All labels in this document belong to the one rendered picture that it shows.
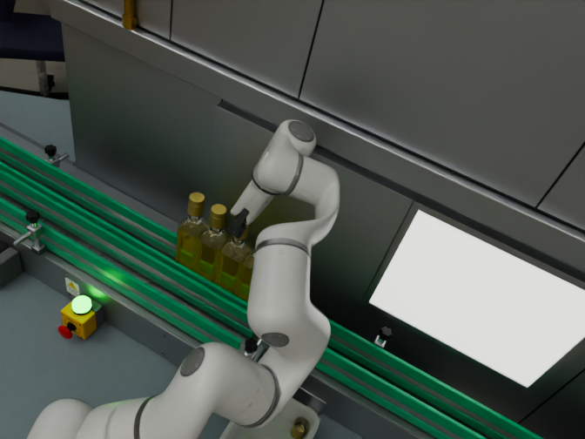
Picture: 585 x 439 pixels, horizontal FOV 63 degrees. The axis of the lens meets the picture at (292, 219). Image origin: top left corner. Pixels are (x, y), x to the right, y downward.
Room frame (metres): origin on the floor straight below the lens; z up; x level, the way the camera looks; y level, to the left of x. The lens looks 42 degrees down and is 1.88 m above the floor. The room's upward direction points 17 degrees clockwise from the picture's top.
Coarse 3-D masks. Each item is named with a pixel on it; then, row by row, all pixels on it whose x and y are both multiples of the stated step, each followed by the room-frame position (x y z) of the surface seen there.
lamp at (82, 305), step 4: (80, 296) 0.65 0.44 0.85; (84, 296) 0.66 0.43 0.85; (76, 300) 0.64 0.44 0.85; (80, 300) 0.64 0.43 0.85; (84, 300) 0.65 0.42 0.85; (88, 300) 0.65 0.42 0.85; (72, 304) 0.63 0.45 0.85; (76, 304) 0.63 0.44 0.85; (80, 304) 0.63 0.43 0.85; (84, 304) 0.64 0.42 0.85; (88, 304) 0.64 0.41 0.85; (72, 308) 0.62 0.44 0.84; (76, 308) 0.62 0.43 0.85; (80, 308) 0.62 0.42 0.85; (84, 308) 0.63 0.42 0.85; (88, 308) 0.63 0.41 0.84; (76, 312) 0.62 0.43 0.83; (80, 312) 0.62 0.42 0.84; (84, 312) 0.63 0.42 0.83; (88, 312) 0.63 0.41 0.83
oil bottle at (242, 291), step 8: (248, 256) 0.72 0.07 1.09; (248, 264) 0.71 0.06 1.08; (240, 272) 0.71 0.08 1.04; (248, 272) 0.71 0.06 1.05; (240, 280) 0.71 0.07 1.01; (248, 280) 0.71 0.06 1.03; (240, 288) 0.71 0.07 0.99; (248, 288) 0.71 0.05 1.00; (240, 296) 0.71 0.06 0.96; (248, 296) 0.70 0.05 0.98
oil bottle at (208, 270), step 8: (208, 232) 0.76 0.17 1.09; (224, 232) 0.77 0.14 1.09; (200, 240) 0.74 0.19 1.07; (208, 240) 0.74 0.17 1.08; (216, 240) 0.74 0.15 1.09; (224, 240) 0.75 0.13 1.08; (200, 248) 0.74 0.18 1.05; (208, 248) 0.74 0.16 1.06; (216, 248) 0.73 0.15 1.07; (200, 256) 0.74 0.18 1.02; (208, 256) 0.73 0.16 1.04; (216, 256) 0.73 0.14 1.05; (200, 264) 0.74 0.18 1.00; (208, 264) 0.73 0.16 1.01; (216, 264) 0.73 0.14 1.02; (200, 272) 0.74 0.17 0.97; (208, 272) 0.73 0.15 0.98; (216, 272) 0.74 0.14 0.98
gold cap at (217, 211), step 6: (216, 204) 0.78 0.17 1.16; (216, 210) 0.76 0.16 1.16; (222, 210) 0.76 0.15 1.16; (210, 216) 0.76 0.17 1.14; (216, 216) 0.75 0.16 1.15; (222, 216) 0.75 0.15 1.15; (210, 222) 0.75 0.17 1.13; (216, 222) 0.75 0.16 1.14; (222, 222) 0.75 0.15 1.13; (216, 228) 0.75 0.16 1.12
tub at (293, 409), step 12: (288, 408) 0.55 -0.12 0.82; (300, 408) 0.55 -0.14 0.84; (276, 420) 0.54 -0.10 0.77; (288, 420) 0.55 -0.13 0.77; (312, 420) 0.53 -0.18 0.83; (228, 432) 0.45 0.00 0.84; (240, 432) 0.49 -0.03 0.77; (252, 432) 0.50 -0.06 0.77; (264, 432) 0.50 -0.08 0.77; (276, 432) 0.51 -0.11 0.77; (288, 432) 0.52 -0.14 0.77; (312, 432) 0.50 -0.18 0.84
